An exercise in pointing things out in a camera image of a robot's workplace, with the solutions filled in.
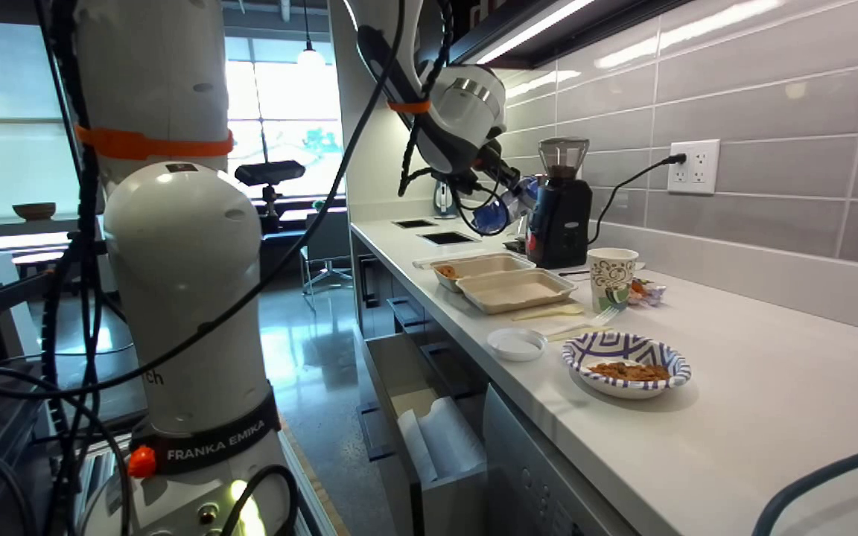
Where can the white patterned paper cup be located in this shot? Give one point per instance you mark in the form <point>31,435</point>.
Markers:
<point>612,283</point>

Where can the open dark drawer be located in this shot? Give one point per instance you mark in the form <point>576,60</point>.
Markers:
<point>418,398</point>

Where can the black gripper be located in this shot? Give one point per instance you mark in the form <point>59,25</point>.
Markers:
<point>503,171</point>

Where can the grey office chair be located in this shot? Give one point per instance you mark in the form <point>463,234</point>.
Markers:
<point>327,241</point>

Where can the black coffee grinder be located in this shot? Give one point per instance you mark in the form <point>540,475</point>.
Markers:
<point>561,219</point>

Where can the stainless dishwasher front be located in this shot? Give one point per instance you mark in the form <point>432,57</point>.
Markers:
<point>538,478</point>

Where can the blue patterned white bowl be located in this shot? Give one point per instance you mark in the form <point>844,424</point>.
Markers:
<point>627,345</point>

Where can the small white round lid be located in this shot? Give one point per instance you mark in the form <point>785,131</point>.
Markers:
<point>517,344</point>

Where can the under cabinet light strip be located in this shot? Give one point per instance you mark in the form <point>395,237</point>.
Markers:
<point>685,31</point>
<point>533,31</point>

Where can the beige clamshell food pack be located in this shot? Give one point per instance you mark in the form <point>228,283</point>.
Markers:
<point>503,283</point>

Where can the dark background bowl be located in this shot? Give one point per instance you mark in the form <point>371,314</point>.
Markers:
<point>34,210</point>

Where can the brown snacks in bowl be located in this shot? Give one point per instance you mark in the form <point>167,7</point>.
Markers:
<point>627,371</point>

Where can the white and blue snack packet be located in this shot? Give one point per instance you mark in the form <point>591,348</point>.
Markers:
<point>496,211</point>

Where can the black camera on tripod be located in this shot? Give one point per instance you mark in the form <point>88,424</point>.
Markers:
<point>268,173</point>

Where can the white wall outlet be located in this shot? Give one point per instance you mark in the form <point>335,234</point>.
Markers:
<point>691,167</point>

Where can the small orange snack packet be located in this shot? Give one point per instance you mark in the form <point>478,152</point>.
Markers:
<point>648,293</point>

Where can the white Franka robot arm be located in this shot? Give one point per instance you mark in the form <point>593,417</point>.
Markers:
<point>179,299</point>

